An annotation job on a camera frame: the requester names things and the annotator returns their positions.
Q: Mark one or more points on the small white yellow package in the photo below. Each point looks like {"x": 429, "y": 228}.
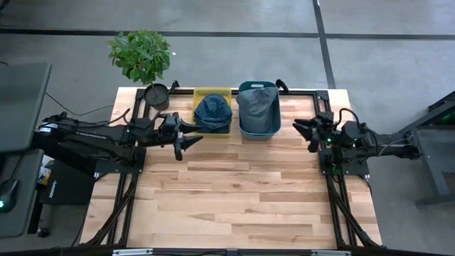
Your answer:
{"x": 44, "y": 174}

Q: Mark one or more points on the black computer mouse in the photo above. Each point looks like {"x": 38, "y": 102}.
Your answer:
{"x": 8, "y": 193}

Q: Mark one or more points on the grey metal stand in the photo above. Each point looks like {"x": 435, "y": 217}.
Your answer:
{"x": 426, "y": 156}

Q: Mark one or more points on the teal plastic bin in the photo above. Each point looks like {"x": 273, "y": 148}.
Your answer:
{"x": 259, "y": 136}

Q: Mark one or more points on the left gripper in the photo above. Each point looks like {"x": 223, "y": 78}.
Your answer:
{"x": 170, "y": 131}

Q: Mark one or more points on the yellow plastic bin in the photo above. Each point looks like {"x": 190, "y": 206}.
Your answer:
{"x": 204, "y": 92}

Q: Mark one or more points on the blue denim cap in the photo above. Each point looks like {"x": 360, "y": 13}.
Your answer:
{"x": 213, "y": 113}

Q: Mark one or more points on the grey desk top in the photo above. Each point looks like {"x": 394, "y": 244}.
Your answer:
{"x": 25, "y": 213}
{"x": 21, "y": 106}

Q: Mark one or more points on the black frame clamp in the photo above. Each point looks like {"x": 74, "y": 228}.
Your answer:
{"x": 282, "y": 84}
{"x": 174, "y": 85}

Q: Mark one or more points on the dark grey cap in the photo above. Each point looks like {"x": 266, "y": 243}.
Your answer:
{"x": 257, "y": 119}

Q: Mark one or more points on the green leafy plant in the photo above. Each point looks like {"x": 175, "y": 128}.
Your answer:
{"x": 140, "y": 53}

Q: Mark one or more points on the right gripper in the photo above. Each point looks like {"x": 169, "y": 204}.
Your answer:
{"x": 327, "y": 129}

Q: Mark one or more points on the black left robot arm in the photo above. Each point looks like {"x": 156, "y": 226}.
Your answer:
{"x": 89, "y": 137}

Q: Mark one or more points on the black plant pot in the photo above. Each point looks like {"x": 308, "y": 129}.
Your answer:
{"x": 156, "y": 97}

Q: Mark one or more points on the black case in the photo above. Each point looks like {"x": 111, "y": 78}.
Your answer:
{"x": 71, "y": 185}

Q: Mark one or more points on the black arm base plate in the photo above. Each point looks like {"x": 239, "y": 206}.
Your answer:
{"x": 117, "y": 169}
{"x": 359, "y": 169}

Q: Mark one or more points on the silver bracket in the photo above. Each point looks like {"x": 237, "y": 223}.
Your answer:
{"x": 330, "y": 253}
{"x": 133, "y": 252}

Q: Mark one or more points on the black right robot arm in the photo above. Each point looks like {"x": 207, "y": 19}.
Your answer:
{"x": 391, "y": 145}

